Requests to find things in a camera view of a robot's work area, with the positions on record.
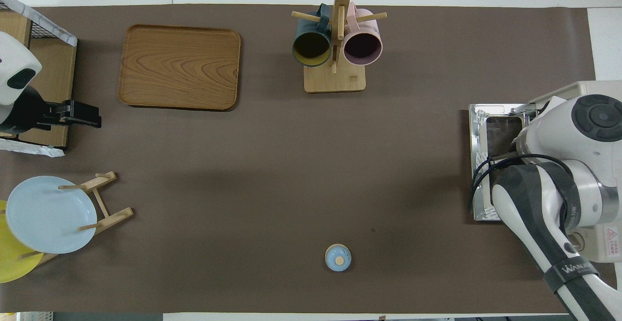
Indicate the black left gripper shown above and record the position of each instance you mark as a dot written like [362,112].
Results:
[77,114]

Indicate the metal tray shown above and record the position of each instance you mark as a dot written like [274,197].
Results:
[478,190]

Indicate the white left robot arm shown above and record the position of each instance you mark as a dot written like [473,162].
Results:
[14,59]

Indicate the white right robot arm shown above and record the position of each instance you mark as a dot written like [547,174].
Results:
[559,180]

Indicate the wooden shelf box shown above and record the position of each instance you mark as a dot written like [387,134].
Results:
[56,73]

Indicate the light blue plate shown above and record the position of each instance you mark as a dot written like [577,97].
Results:
[48,214]

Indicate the wooden plate rack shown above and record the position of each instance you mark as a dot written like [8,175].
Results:
[114,216]

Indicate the brown wooden tray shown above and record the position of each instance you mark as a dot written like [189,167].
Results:
[180,66]

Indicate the yellow plate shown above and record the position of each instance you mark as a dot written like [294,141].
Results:
[12,262]

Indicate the brown table mat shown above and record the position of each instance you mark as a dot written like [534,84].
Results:
[272,165]

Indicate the dark blue mug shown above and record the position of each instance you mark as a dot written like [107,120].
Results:
[312,49]

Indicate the wooden mug rack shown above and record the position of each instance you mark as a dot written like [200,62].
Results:
[335,80]

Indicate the pink mug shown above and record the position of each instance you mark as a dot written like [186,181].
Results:
[362,49]

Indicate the small blue bowl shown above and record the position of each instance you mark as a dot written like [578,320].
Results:
[337,258]

